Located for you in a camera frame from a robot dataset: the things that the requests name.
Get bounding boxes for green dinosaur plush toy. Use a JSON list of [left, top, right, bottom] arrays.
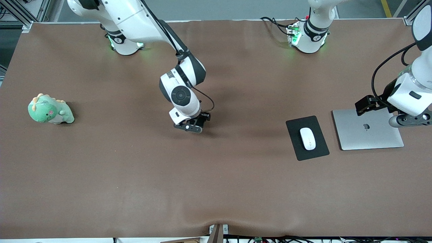
[[28, 93, 75, 125]]

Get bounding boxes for black mouse pad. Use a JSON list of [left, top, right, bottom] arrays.
[[286, 115, 330, 161]]

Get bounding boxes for silver closed laptop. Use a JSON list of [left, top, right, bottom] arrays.
[[332, 108, 405, 151]]

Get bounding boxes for aluminium frame profile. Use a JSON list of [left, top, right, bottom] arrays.
[[0, 0, 51, 23], [403, 0, 424, 26]]

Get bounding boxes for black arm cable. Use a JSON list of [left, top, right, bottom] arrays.
[[140, 0, 215, 114], [371, 42, 418, 102]]

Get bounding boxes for brown table cover mat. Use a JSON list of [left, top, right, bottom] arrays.
[[0, 19, 432, 240]]

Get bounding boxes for black cables below table edge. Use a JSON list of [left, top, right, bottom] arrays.
[[224, 236, 432, 243]]

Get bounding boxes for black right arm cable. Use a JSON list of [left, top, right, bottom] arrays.
[[140, 0, 215, 114]]

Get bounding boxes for white computer mouse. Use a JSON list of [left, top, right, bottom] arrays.
[[300, 127, 317, 151]]

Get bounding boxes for camera mounting post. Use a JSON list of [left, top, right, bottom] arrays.
[[209, 224, 229, 243]]

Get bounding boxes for black left base cables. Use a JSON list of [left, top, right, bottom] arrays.
[[260, 16, 299, 37]]

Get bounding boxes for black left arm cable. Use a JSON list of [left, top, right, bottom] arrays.
[[371, 42, 418, 102]]

